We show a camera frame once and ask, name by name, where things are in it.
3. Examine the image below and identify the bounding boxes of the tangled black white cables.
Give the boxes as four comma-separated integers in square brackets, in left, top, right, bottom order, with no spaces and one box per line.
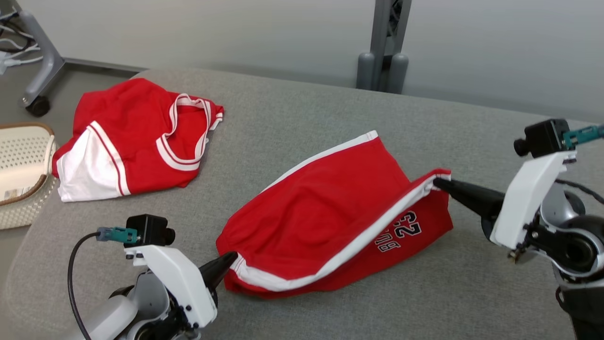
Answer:
[0,9,44,75]

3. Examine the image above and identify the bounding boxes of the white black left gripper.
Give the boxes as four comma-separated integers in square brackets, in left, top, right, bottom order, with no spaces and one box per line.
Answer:
[125,245,238,340]

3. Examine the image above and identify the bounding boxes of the black right cable teal connector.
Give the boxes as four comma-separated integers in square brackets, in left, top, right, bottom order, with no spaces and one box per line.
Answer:
[556,124,604,204]

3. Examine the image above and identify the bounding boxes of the grey wheeled cart leg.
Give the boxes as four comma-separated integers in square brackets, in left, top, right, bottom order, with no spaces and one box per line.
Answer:
[0,0,67,118]

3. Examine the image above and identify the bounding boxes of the grey wall base rail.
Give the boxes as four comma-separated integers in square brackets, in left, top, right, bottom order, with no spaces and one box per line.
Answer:
[64,58,148,74]

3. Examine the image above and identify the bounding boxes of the red basketball shorts number print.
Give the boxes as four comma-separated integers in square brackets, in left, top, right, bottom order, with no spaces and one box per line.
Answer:
[216,131,454,299]

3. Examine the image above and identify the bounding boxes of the grey partition post with feet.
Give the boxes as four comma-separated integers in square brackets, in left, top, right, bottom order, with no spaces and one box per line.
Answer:
[356,0,412,94]

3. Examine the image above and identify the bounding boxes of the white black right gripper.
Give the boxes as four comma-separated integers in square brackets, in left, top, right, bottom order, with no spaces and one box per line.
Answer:
[433,151,577,263]

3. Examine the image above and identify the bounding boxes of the red jersey white side panels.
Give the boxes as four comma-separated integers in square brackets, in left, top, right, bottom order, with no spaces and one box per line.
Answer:
[51,78,225,203]

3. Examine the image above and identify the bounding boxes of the white perforated laundry basket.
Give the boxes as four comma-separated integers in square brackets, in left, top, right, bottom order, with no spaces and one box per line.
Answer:
[0,123,59,230]

